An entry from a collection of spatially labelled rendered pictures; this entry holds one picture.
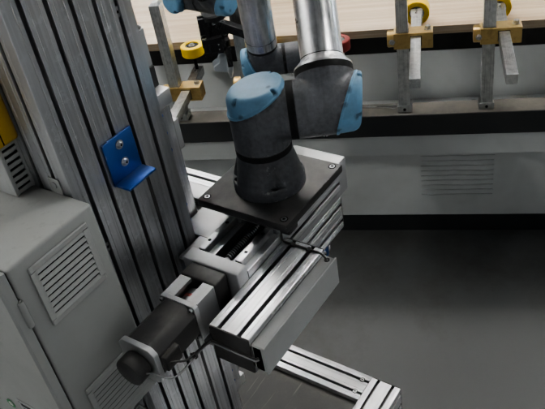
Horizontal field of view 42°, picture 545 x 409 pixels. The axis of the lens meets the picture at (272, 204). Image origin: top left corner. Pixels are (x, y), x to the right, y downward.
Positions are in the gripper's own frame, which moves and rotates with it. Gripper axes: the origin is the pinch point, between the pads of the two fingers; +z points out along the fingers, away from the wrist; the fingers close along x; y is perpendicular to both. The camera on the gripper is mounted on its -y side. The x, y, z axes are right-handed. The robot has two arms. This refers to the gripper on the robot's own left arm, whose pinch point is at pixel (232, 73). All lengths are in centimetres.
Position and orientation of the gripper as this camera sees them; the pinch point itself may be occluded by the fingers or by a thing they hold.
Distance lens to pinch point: 226.9
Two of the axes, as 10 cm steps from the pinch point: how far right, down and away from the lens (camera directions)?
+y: -9.7, 2.3, -0.7
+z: 1.4, 7.9, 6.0
